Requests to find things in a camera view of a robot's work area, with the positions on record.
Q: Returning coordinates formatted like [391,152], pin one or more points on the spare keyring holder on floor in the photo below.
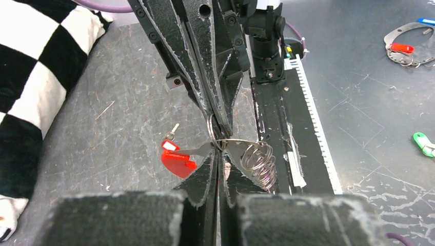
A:
[405,54]

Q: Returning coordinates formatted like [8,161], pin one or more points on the red tag key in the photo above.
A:
[168,141]

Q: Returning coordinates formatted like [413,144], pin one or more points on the red grey keyring holder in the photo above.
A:
[254,158]

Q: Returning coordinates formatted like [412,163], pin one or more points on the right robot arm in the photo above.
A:
[263,29]

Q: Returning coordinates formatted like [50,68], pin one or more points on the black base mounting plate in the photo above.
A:
[272,108]

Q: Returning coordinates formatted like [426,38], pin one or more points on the black white checkered pillow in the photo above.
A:
[45,46]

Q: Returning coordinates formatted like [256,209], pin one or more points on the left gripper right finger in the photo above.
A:
[251,216]

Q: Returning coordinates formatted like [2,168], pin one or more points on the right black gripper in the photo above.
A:
[203,46]

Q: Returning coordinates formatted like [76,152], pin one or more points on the blue white cable duct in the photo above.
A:
[317,164]

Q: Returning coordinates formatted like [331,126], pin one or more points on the green key tag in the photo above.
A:
[424,144]

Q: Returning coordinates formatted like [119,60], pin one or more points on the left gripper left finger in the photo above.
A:
[184,215]

